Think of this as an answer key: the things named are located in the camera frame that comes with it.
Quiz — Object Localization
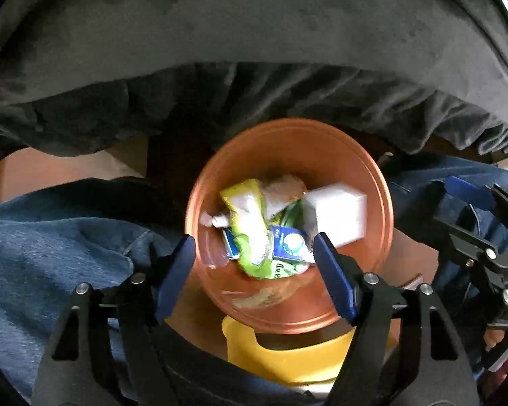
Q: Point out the person's right hand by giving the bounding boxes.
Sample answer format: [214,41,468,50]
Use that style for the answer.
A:
[482,328,508,358]

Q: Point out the yellow-green snack packet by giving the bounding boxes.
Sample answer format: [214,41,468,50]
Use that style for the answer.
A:
[219,178,278,280]

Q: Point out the orange round bin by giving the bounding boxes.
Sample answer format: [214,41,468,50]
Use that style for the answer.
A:
[185,118,395,335]

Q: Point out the pink and green snack bag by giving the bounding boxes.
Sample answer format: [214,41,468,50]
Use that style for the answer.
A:
[260,173,311,226]

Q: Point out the yellow plastic bowl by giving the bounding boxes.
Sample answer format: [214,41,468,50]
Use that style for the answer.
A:
[221,315,401,388]

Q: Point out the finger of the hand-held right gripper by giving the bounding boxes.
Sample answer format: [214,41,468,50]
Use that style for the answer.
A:
[444,175,508,238]
[433,213,508,276]

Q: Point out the white cardboard box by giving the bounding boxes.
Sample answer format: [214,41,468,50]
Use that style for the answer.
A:
[302,182,368,249]

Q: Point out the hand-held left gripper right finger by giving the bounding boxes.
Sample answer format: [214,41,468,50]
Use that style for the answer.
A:
[312,232,482,406]

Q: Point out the small white tube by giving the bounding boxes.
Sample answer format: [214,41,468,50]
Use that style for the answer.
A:
[200,213,232,230]

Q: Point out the blue carton box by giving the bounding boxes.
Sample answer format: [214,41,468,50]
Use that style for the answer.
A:
[270,225,317,264]

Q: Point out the small blue packet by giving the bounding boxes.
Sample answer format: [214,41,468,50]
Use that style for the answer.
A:
[222,228,240,262]

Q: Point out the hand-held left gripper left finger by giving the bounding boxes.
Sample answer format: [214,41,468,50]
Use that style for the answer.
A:
[34,233,197,406]

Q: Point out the person's blue jeans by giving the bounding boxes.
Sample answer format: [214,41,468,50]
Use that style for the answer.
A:
[0,154,508,406]

